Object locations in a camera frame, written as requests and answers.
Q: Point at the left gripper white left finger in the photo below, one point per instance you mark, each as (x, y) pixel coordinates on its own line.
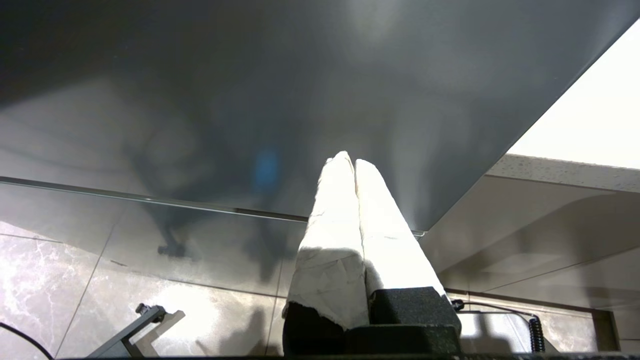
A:
(330, 240)

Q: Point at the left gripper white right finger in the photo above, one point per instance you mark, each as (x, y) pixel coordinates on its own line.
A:
(390, 250)

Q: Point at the under-counter cabinet front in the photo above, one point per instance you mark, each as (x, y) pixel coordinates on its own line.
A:
(525, 235)

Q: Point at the grey glossy cabinet door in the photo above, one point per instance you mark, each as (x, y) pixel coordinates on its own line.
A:
(200, 75)

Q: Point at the grey metal bracket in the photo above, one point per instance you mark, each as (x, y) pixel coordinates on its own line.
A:
(135, 330)

